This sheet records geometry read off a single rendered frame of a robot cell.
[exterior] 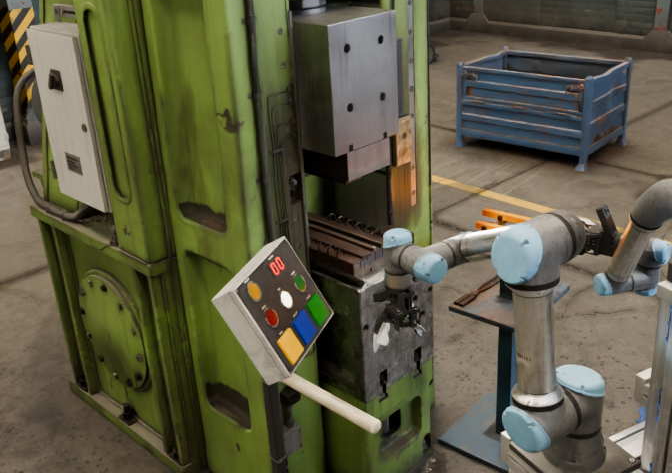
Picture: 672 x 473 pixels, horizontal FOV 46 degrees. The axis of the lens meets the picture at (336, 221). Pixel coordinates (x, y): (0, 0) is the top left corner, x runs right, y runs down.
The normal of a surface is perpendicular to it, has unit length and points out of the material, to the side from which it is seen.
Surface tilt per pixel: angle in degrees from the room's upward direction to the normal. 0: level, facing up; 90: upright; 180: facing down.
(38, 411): 0
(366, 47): 90
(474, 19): 90
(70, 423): 0
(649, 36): 90
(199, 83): 89
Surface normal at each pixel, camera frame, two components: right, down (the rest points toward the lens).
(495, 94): -0.66, 0.33
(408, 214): 0.71, 0.24
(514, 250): -0.82, 0.15
